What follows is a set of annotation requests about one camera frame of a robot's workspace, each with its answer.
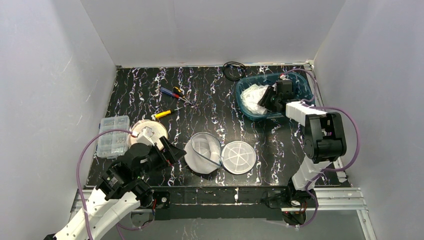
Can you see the white mesh bag blue trim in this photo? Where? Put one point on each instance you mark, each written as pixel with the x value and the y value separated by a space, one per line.
pixel 205 154

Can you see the white bra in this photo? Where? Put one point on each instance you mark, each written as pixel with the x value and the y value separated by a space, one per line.
pixel 250 98

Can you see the black orange handled screwdriver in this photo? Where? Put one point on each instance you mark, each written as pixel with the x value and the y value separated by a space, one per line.
pixel 176 90

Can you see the blue handled screwdriver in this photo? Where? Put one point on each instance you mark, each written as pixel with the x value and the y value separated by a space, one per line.
pixel 170 93

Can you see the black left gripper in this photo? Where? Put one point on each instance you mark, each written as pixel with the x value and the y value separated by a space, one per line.
pixel 167 153

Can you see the white mesh bag tan trim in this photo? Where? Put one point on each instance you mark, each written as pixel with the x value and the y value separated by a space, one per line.
pixel 155 127

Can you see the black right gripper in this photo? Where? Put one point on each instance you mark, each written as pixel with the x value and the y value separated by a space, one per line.
pixel 272 98

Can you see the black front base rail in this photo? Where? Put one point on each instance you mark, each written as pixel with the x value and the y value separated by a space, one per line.
pixel 228 202

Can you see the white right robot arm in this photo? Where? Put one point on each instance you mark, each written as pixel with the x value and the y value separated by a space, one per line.
pixel 323 139

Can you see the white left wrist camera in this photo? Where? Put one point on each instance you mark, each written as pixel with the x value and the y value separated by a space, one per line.
pixel 145 137

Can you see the teal plastic bin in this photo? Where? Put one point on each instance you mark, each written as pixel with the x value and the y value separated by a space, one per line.
pixel 301 88

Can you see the yellow handled screwdriver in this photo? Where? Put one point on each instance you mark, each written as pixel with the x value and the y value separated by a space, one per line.
pixel 162 114

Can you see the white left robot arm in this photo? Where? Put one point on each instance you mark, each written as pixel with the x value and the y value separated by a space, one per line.
pixel 119 191

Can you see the clear plastic screw box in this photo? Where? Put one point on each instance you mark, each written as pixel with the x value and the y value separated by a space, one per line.
pixel 113 144

